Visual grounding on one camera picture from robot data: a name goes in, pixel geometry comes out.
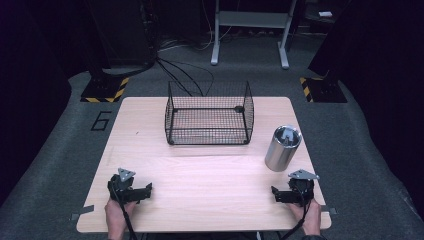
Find black yellow striped stand base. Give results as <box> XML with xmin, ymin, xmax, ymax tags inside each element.
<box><xmin>80</xmin><ymin>76</ymin><xmax>130</xmax><ymax>104</ymax></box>
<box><xmin>298</xmin><ymin>76</ymin><xmax>348</xmax><ymax>104</ymax></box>

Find black equipment cabinet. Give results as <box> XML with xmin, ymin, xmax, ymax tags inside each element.
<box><xmin>84</xmin><ymin>0</ymin><xmax>156</xmax><ymax>69</ymax></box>

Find black floor cables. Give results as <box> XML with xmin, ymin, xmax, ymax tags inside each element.
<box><xmin>155</xmin><ymin>56</ymin><xmax>215</xmax><ymax>98</ymax></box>

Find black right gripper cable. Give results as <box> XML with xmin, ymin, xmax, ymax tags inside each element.
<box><xmin>289</xmin><ymin>196</ymin><xmax>313</xmax><ymax>240</ymax></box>

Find black wire mesh basket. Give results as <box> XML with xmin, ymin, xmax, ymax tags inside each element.
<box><xmin>164</xmin><ymin>80</ymin><xmax>255</xmax><ymax>146</ymax></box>

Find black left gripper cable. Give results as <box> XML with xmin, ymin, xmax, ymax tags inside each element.
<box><xmin>112</xmin><ymin>186</ymin><xmax>138</xmax><ymax>240</ymax></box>

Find silver metal cylinder cup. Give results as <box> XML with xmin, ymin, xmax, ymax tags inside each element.
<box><xmin>264</xmin><ymin>124</ymin><xmax>303</xmax><ymax>173</ymax></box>

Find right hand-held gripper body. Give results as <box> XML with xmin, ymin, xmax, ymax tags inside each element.
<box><xmin>288</xmin><ymin>168</ymin><xmax>320</xmax><ymax>206</ymax></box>

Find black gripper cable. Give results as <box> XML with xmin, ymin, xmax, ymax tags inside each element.
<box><xmin>289</xmin><ymin>196</ymin><xmax>313</xmax><ymax>240</ymax></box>
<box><xmin>112</xmin><ymin>186</ymin><xmax>138</xmax><ymax>240</ymax></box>

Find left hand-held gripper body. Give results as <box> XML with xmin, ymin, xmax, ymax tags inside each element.
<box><xmin>107</xmin><ymin>167</ymin><xmax>137</xmax><ymax>205</ymax></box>

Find white metal desk frame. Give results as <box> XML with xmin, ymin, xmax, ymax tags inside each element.
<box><xmin>210</xmin><ymin>0</ymin><xmax>298</xmax><ymax>70</ymax></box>

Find person's left hand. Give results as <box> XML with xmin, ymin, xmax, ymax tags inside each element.
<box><xmin>104</xmin><ymin>198</ymin><xmax>138</xmax><ymax>236</ymax></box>

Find person's right hand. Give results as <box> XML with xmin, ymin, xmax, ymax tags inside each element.
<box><xmin>288</xmin><ymin>198</ymin><xmax>322</xmax><ymax>236</ymax></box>

